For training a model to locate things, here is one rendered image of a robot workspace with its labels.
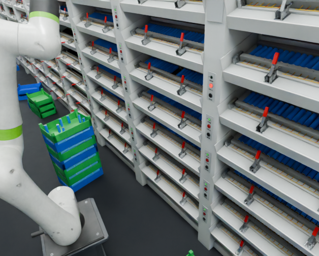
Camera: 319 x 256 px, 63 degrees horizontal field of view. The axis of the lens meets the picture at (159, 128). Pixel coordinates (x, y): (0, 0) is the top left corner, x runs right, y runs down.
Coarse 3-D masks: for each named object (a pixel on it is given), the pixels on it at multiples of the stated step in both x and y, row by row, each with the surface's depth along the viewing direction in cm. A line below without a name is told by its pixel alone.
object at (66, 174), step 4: (96, 152) 204; (96, 156) 205; (88, 160) 201; (92, 160) 204; (96, 160) 207; (80, 164) 196; (84, 164) 199; (88, 164) 202; (56, 168) 199; (76, 168) 195; (80, 168) 198; (60, 172) 196; (64, 172) 189; (68, 172) 191; (72, 172) 194; (76, 172) 196; (64, 176) 193; (68, 176) 192
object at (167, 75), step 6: (144, 66) 149; (150, 66) 146; (156, 72) 142; (162, 72) 138; (174, 78) 131; (180, 78) 128; (192, 84) 122; (198, 84) 120; (192, 90) 121; (198, 90) 119
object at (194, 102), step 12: (132, 60) 152; (144, 60) 157; (132, 72) 153; (144, 84) 146; (156, 84) 136; (168, 84) 132; (180, 84) 129; (168, 96) 131; (180, 96) 122; (192, 96) 120; (192, 108) 120
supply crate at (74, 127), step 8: (56, 120) 192; (64, 120) 196; (72, 120) 199; (88, 120) 188; (40, 128) 183; (48, 128) 189; (56, 128) 191; (72, 128) 180; (80, 128) 185; (48, 136) 178; (56, 136) 174; (64, 136) 178
